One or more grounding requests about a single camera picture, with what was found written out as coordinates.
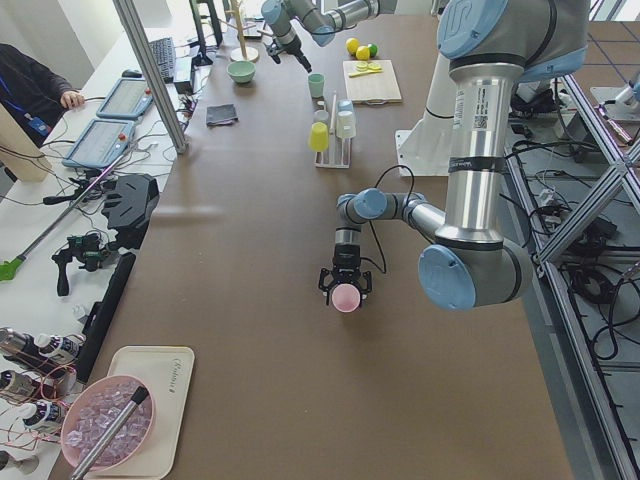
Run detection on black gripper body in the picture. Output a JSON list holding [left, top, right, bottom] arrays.
[[273, 40, 300, 55], [332, 244, 361, 283]]

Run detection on green cup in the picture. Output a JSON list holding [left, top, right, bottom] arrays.
[[307, 73, 325, 99]]

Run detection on pink cup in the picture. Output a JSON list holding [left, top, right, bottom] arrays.
[[331, 283, 361, 313]]

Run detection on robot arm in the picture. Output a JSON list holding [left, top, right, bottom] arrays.
[[261, 0, 447, 73], [319, 1, 590, 312]]

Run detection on grey cup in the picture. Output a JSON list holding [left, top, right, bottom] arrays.
[[313, 110, 330, 125]]

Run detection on blue cup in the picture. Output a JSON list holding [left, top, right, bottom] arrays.
[[337, 99, 354, 113]]

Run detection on yellow cup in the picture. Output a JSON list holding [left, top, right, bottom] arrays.
[[308, 122, 329, 152]]

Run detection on white cup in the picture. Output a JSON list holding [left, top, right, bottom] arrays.
[[336, 110, 356, 140]]

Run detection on wooden mug tree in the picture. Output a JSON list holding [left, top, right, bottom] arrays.
[[219, 0, 259, 63]]

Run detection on green bowl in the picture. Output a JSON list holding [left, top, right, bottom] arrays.
[[227, 60, 256, 84]]

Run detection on yellow lemon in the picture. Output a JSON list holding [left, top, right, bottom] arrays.
[[355, 45, 371, 61], [345, 37, 360, 55]]

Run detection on yellow plastic knife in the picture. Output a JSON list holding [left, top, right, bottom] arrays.
[[348, 70, 382, 78]]

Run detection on grey cloth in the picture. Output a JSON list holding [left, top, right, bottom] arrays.
[[206, 104, 238, 127]]

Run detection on wooden cutting board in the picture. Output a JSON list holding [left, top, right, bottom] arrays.
[[342, 60, 402, 104]]

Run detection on black keyboard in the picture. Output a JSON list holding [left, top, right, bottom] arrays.
[[149, 37, 176, 83]]

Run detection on teach pendant far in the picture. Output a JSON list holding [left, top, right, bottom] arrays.
[[96, 78, 153, 120]]

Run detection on teach pendant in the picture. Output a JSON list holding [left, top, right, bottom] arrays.
[[96, 78, 153, 120], [62, 118, 136, 169]]

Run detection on cream tray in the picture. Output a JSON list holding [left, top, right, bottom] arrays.
[[87, 345, 196, 478]]

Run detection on teach pendant near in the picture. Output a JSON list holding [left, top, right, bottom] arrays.
[[62, 118, 136, 169]]

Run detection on black plastic device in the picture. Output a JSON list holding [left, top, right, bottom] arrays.
[[101, 174, 159, 252]]

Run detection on silver stick tool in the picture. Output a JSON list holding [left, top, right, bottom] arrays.
[[70, 386, 149, 480]]

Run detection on person in dark jacket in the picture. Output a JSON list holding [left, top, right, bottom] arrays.
[[1, 44, 85, 147]]

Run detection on pink bowl with ice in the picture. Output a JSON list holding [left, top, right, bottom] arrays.
[[60, 375, 155, 472]]

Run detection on white wire cup rack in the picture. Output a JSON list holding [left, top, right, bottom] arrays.
[[313, 92, 355, 169]]

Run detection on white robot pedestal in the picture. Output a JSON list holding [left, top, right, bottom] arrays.
[[395, 54, 457, 177]]

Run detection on aluminium frame post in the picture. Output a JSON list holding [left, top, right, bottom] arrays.
[[113, 0, 188, 155]]

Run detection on green handled grabber pole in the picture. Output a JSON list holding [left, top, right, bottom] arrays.
[[1, 147, 131, 281]]

